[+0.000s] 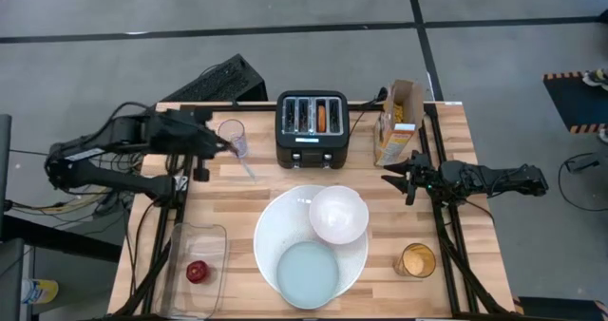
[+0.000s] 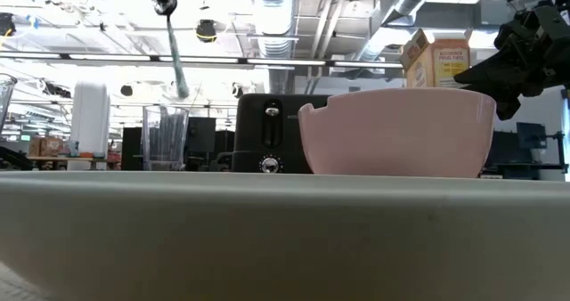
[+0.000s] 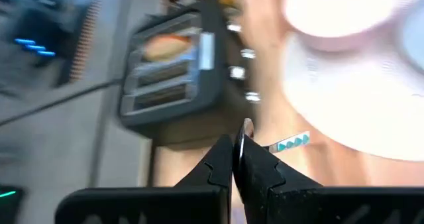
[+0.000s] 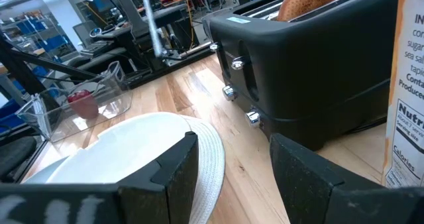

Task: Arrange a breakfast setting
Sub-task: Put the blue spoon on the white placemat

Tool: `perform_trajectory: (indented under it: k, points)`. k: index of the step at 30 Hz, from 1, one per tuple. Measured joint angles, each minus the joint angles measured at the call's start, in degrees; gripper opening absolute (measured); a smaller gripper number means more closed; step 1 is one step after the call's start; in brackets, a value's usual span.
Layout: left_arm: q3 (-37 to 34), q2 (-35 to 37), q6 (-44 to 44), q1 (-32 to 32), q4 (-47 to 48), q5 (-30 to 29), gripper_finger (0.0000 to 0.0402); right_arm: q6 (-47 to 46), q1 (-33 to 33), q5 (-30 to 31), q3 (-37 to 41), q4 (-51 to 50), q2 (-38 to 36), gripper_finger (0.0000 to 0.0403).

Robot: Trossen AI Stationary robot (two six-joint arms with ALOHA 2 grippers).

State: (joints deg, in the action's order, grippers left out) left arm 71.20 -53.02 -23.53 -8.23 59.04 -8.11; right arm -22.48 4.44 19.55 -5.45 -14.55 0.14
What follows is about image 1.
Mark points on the large white plate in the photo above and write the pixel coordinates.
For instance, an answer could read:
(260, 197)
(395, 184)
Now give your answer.
(285, 226)

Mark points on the clear plastic cup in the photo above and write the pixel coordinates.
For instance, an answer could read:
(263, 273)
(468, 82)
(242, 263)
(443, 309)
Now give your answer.
(233, 131)

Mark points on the white and yellow bottle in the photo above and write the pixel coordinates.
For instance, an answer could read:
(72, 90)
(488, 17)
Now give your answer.
(40, 291)

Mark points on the clear plastic container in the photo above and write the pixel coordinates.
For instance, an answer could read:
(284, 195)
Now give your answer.
(199, 245)

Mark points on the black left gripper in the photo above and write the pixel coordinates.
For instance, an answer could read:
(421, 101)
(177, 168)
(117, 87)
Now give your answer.
(190, 133)

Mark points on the grey panel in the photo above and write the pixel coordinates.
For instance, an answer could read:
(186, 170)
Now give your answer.
(5, 169)

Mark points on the open cereal box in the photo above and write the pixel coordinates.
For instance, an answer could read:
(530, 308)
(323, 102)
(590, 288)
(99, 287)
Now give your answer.
(396, 140)

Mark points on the black floor beam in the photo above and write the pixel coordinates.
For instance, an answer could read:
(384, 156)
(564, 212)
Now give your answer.
(57, 238)

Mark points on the grey power adapter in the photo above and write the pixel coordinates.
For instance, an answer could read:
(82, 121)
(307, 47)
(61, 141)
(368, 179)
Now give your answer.
(582, 163)

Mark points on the white bowl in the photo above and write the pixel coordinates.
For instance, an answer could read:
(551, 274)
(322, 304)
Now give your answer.
(338, 214)

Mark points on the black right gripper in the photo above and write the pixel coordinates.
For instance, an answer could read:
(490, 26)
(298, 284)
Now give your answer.
(425, 176)

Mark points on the black mesh computer case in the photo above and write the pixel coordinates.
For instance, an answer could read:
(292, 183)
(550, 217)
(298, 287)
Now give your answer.
(223, 81)

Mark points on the small pale blue plate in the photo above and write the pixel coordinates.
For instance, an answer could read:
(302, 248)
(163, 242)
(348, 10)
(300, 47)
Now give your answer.
(308, 276)

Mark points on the person's shoe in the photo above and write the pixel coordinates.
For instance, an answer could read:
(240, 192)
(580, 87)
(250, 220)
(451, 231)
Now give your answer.
(597, 78)

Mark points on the black hazard-striped mat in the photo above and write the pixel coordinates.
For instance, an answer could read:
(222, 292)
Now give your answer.
(575, 102)
(560, 309)

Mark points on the black four-slot toaster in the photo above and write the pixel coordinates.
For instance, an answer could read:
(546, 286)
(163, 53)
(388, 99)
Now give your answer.
(311, 152)

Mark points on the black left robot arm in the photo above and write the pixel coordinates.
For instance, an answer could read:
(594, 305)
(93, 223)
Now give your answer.
(119, 178)

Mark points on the red apple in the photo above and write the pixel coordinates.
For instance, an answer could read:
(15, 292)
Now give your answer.
(197, 271)

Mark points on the brown toast slice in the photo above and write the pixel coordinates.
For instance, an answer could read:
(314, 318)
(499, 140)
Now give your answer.
(322, 119)

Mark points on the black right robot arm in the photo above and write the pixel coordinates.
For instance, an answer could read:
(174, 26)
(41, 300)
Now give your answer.
(499, 176)

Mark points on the amber glass of juice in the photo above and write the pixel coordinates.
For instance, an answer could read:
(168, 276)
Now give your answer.
(415, 261)

